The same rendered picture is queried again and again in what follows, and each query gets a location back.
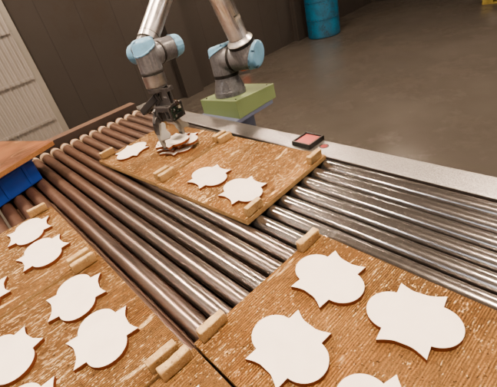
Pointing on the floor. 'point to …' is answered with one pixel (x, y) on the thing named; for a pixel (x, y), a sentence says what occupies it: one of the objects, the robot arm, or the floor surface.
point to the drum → (322, 18)
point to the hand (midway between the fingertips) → (173, 140)
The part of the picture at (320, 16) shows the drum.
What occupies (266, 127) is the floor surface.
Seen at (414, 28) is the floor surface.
